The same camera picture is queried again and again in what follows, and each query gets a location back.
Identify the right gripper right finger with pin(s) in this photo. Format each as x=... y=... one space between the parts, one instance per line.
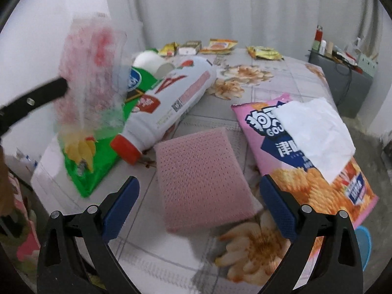
x=338 y=266

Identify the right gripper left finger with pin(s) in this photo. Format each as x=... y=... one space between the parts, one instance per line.
x=60 y=266

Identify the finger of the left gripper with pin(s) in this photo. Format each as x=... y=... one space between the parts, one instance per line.
x=15 y=111

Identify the clear red-printed plastic bag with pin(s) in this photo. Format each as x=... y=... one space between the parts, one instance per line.
x=93 y=46

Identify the pink mesh sponge pad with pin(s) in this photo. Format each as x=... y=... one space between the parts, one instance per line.
x=201 y=182

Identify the blue plastic basin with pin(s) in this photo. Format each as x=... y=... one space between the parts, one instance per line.
x=365 y=244

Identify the green potato chip bag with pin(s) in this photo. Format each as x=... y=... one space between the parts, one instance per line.
x=95 y=116

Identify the pink orange chip bag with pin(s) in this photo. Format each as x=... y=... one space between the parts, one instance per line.
x=277 y=155

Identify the white paper napkin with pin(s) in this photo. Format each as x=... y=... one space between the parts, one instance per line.
x=319 y=132

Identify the white red-capped drink bottle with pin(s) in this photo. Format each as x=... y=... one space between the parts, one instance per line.
x=162 y=107

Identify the white toilet paper roll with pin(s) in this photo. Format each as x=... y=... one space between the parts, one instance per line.
x=153 y=63

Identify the small yellow snack packet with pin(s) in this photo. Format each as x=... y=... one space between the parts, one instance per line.
x=168 y=50

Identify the dark grey cabinet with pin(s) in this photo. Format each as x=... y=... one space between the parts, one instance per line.
x=349 y=88

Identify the small white box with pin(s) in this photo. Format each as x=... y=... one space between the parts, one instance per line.
x=191 y=47

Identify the mint green box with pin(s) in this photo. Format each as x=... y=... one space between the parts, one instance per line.
x=367 y=64

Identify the orange snack packet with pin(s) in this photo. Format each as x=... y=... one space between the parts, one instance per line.
x=219 y=46

